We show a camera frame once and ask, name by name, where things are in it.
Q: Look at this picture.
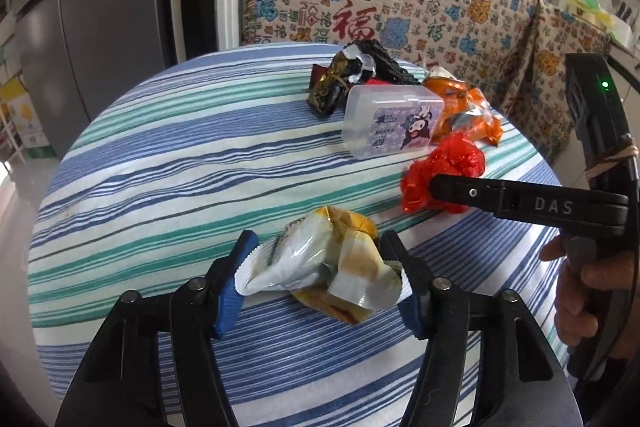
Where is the blue green striped tablecloth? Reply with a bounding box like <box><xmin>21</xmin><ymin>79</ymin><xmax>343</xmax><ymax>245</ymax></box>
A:
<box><xmin>27</xmin><ymin>43</ymin><xmax>576</xmax><ymax>427</ymax></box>

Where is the red plastic bag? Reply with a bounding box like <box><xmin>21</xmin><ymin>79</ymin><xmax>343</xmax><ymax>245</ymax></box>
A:
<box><xmin>400</xmin><ymin>132</ymin><xmax>486</xmax><ymax>215</ymax></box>

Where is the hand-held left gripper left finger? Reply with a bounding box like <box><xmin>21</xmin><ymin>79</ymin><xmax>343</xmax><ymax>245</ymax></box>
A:
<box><xmin>55</xmin><ymin>229</ymin><xmax>261</xmax><ymax>427</ymax></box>

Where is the person's right hand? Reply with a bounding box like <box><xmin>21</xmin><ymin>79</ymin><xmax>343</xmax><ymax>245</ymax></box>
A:
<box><xmin>540</xmin><ymin>237</ymin><xmax>638</xmax><ymax>350</ymax></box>

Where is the green lidded container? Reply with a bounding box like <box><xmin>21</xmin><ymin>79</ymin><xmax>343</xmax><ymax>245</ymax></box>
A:
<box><xmin>565</xmin><ymin>0</ymin><xmax>613</xmax><ymax>28</ymax></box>

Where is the dark brown foil wrapper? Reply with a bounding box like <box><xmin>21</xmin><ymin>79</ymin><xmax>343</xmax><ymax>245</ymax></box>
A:
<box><xmin>306</xmin><ymin>49</ymin><xmax>376</xmax><ymax>118</ymax></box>

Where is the black foam net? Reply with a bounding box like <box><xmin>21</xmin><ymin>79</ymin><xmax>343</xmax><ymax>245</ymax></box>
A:
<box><xmin>357</xmin><ymin>39</ymin><xmax>418</xmax><ymax>85</ymax></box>

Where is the white container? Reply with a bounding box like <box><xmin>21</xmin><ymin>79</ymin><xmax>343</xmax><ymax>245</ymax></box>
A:
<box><xmin>607</xmin><ymin>14</ymin><xmax>637</xmax><ymax>48</ymax></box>

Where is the orange snack wrapper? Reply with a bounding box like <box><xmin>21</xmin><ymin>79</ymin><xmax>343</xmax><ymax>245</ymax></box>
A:
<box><xmin>422</xmin><ymin>74</ymin><xmax>503</xmax><ymax>148</ymax></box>

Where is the white yellow wrapper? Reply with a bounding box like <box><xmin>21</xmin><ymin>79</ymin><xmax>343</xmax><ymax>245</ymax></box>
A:
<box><xmin>235</xmin><ymin>205</ymin><xmax>403</xmax><ymax>325</ymax></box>

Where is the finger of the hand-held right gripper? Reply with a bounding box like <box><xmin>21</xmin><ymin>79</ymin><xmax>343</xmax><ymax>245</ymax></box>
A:
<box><xmin>431</xmin><ymin>174</ymin><xmax>628</xmax><ymax>228</ymax></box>

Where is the translucent plastic box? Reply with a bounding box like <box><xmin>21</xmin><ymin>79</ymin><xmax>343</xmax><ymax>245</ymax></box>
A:
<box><xmin>341</xmin><ymin>84</ymin><xmax>445</xmax><ymax>160</ymax></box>

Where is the grey refrigerator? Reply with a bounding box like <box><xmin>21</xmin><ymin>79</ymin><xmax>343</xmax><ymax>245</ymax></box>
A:
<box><xmin>10</xmin><ymin>0</ymin><xmax>178</xmax><ymax>162</ymax></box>

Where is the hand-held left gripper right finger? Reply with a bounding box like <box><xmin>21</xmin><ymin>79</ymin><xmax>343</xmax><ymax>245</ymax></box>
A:
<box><xmin>377</xmin><ymin>229</ymin><xmax>588</xmax><ymax>427</ymax></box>

